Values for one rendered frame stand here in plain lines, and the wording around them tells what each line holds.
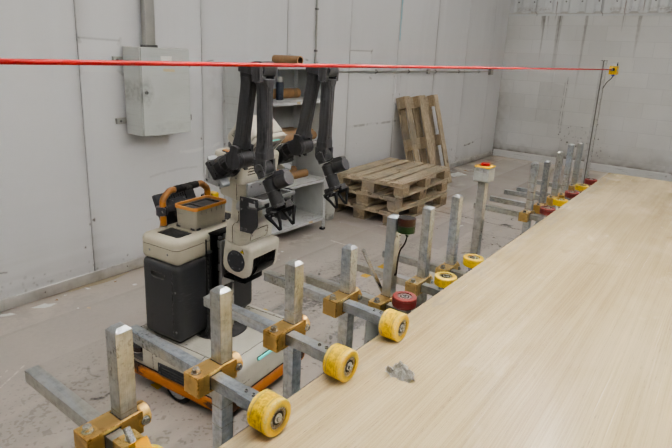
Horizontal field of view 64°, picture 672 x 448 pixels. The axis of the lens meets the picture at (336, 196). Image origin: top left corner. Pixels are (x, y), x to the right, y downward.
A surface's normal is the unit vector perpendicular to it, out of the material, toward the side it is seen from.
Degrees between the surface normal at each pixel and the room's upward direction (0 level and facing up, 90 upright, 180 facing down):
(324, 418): 0
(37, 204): 90
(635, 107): 90
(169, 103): 90
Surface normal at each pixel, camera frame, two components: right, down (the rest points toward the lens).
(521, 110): -0.60, 0.18
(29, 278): 0.79, 0.19
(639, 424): 0.04, -0.97
